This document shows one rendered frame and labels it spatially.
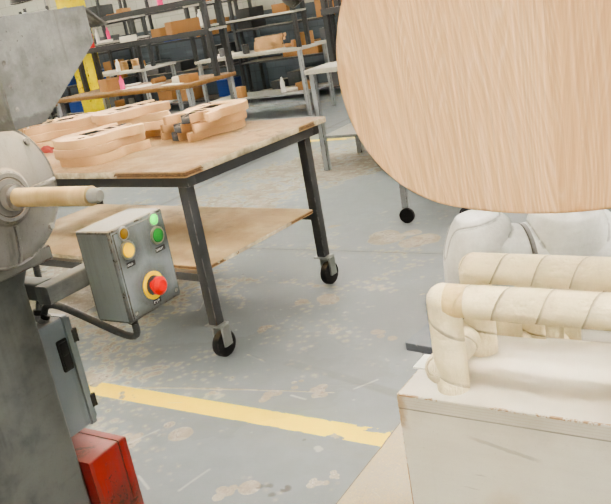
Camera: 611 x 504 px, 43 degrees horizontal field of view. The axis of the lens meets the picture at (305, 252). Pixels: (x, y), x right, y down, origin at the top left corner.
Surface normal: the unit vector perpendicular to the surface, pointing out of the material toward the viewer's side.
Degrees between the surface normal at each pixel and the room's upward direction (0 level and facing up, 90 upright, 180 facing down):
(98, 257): 90
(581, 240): 100
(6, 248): 98
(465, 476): 90
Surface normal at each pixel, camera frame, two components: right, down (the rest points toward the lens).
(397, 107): -0.52, 0.36
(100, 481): 0.84, 0.03
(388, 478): -0.17, -0.94
